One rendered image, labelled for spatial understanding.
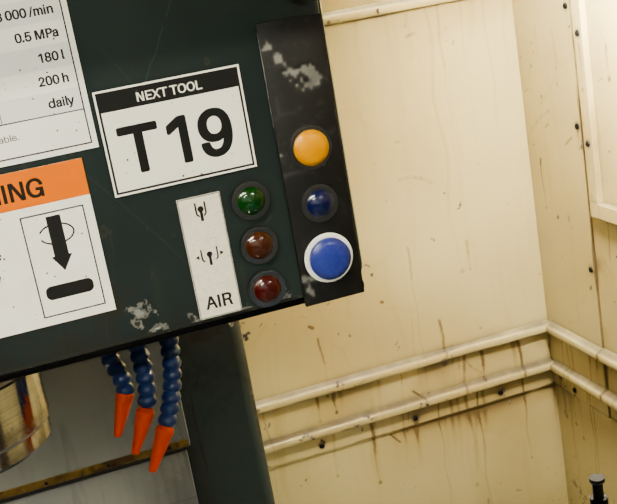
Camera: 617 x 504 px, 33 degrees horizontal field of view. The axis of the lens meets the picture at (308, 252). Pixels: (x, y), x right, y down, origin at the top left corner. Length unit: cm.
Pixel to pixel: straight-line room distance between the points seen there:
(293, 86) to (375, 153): 114
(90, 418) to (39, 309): 71
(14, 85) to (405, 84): 124
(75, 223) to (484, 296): 138
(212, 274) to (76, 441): 73
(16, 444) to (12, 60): 35
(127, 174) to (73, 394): 74
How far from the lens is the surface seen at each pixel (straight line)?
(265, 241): 71
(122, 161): 69
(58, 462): 143
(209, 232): 71
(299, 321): 186
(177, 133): 70
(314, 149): 71
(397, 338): 194
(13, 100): 68
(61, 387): 139
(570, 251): 192
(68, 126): 69
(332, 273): 73
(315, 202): 72
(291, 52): 71
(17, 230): 69
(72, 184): 69
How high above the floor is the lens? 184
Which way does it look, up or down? 16 degrees down
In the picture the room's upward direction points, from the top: 10 degrees counter-clockwise
